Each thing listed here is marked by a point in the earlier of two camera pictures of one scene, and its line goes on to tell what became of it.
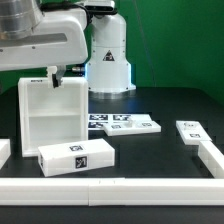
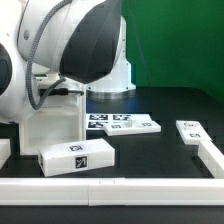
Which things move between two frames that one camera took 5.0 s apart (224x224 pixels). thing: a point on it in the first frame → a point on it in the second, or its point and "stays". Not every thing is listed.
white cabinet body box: (49, 115) stays
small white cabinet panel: (191, 132) stays
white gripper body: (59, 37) → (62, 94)
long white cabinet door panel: (132, 127) stays
